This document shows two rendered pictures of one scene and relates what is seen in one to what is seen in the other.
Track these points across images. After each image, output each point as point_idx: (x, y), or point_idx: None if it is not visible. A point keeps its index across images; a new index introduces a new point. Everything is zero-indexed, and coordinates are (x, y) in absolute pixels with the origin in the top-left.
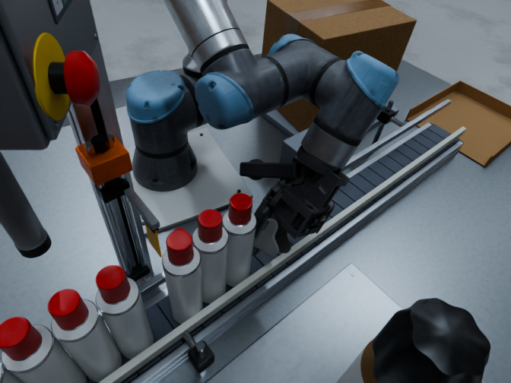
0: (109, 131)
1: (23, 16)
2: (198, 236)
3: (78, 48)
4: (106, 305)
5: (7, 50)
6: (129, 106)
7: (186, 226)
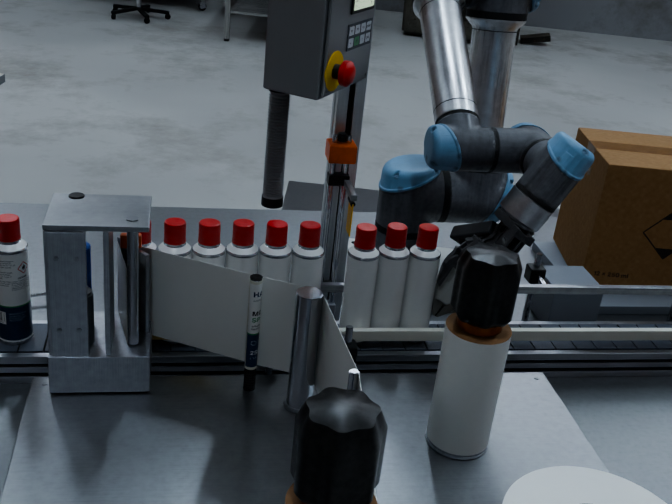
0: None
1: (334, 39)
2: (384, 244)
3: None
4: (298, 248)
5: (323, 49)
6: (382, 175)
7: None
